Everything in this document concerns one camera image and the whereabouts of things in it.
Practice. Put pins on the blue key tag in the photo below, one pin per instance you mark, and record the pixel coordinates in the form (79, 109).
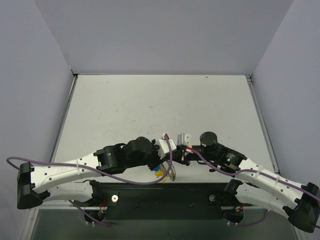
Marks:
(158, 168)

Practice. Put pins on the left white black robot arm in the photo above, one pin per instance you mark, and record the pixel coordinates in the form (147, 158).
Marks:
(38, 182)

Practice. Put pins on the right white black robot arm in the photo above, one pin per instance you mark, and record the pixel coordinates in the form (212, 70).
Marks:
(252, 183)

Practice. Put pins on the metal ring disc with keyrings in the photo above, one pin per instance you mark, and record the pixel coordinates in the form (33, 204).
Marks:
(171, 175)

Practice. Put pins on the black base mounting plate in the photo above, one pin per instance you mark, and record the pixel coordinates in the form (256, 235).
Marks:
(199, 213)

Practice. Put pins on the aluminium frame rail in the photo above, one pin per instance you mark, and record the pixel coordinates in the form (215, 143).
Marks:
(157, 197)

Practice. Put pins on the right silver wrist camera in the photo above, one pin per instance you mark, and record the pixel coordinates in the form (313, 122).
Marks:
(184, 139)

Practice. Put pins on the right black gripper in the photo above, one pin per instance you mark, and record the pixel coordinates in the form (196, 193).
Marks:
(184, 158)

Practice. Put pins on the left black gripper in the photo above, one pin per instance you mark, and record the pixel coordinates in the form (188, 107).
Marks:
(152, 162)

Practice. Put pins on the yellow key tag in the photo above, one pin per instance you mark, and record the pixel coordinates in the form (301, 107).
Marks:
(161, 174)

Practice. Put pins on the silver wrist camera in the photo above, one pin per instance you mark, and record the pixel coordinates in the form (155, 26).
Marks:
(164, 150)
(184, 139)

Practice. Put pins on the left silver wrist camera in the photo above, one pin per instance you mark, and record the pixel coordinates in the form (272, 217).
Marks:
(164, 150)

